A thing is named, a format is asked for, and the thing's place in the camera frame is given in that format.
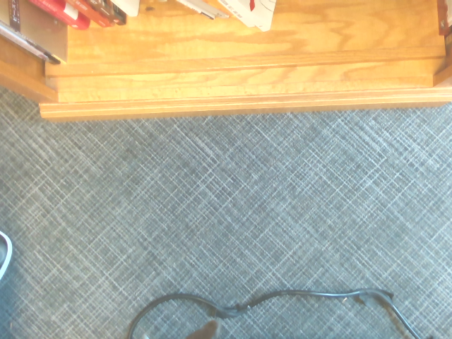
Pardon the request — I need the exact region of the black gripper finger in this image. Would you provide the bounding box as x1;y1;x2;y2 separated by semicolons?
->
186;319;220;339

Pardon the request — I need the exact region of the white rimmed object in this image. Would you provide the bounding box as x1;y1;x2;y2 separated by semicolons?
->
0;230;13;280

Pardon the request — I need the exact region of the oak wooden bookshelf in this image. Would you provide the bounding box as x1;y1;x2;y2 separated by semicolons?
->
0;0;452;123

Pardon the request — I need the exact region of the thin leaning book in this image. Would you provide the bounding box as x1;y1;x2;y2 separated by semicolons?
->
175;0;231;20

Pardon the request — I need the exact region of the white book with red print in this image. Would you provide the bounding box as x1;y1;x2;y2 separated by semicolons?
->
217;0;277;32

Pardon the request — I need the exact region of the dark spine book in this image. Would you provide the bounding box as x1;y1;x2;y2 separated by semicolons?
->
105;0;128;26

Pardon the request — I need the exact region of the slim white book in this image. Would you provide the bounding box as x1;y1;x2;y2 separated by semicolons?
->
112;0;141;18

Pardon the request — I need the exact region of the orange red book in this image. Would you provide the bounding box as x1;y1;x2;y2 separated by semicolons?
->
65;0;117;28

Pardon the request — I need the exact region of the bright red book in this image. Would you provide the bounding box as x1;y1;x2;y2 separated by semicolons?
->
28;0;92;30

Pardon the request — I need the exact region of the dark glossy book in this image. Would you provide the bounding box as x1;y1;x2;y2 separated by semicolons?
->
437;0;452;37

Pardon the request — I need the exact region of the dark grey cable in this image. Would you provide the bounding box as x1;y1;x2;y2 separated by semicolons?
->
126;288;436;339

